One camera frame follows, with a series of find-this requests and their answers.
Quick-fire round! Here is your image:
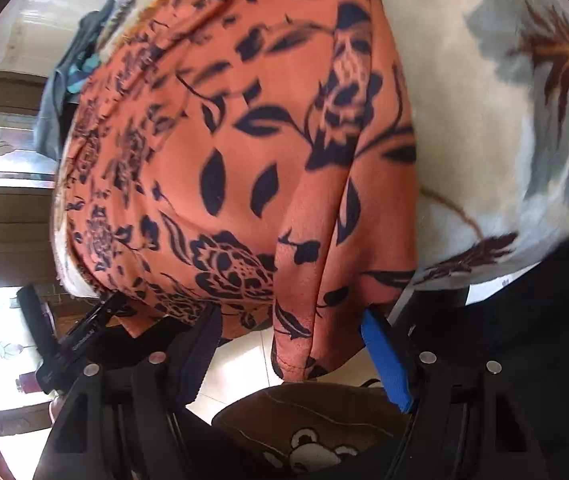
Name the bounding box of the grey blue cloth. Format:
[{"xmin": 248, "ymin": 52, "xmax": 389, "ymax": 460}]
[{"xmin": 34, "ymin": 0, "xmax": 115, "ymax": 162}]

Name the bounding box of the orange black floral garment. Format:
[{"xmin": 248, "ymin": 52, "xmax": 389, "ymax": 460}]
[{"xmin": 51, "ymin": 0, "xmax": 418, "ymax": 382}]

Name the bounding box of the brown bear slipper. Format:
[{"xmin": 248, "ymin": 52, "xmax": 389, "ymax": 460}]
[{"xmin": 212, "ymin": 382, "xmax": 408, "ymax": 474}]

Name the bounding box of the teal blue striped garment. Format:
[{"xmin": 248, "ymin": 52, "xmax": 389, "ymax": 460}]
[{"xmin": 66, "ymin": 52, "xmax": 100, "ymax": 94}]

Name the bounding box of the brown door with glass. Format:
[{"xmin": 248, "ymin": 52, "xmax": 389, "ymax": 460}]
[{"xmin": 0, "ymin": 72, "xmax": 56, "ymax": 287}]

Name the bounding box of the cream leaf print blanket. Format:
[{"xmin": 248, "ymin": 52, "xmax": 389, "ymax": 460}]
[{"xmin": 51, "ymin": 0, "xmax": 569, "ymax": 306}]

